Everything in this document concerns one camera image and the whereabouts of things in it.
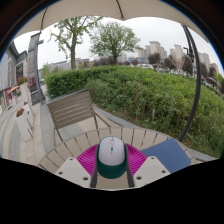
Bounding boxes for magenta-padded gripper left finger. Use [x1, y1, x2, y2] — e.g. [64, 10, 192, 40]
[54, 143, 99, 189]

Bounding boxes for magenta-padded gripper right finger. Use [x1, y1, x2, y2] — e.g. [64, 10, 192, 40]
[124, 143, 172, 189]

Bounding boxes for white and teal computer mouse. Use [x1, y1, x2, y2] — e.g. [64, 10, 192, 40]
[95, 135, 128, 180]

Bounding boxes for dark blue mouse pad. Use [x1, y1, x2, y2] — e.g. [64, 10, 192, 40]
[139, 137, 192, 174]

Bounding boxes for slatted wooden garden chair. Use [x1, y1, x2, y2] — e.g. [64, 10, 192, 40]
[46, 89, 113, 148]

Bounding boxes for white planter box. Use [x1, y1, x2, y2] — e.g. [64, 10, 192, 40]
[14, 106, 35, 143]

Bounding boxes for green hedge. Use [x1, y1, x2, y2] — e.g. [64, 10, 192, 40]
[44, 64, 224, 158]

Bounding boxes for tall thin-crowned tree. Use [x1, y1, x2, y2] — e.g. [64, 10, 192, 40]
[49, 15, 103, 70]

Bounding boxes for distant high-rise buildings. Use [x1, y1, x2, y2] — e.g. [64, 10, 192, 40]
[138, 40, 221, 78]

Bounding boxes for round-crowned green tree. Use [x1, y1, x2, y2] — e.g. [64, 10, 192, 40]
[89, 21, 143, 66]

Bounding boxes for beige parasol canopy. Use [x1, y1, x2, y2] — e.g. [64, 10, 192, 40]
[13, 0, 211, 44]

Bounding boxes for grey street sign post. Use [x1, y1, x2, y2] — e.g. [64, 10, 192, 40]
[26, 32, 46, 105]

